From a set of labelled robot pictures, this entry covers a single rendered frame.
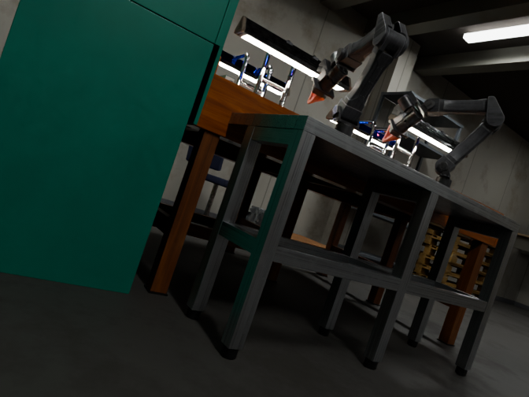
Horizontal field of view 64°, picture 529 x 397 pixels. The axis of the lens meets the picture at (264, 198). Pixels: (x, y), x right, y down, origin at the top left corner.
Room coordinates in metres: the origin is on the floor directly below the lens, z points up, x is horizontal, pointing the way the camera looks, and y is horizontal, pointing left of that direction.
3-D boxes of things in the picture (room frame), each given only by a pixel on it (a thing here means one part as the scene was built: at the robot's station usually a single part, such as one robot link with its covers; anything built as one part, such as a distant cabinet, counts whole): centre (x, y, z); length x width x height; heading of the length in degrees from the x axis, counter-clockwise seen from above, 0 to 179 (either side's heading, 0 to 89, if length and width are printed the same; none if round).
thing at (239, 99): (1.91, -0.45, 0.67); 1.81 x 0.12 x 0.19; 120
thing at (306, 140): (1.56, -0.46, 0.31); 1.20 x 0.29 x 0.63; 124
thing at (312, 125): (1.81, -0.29, 0.65); 1.20 x 0.90 x 0.04; 124
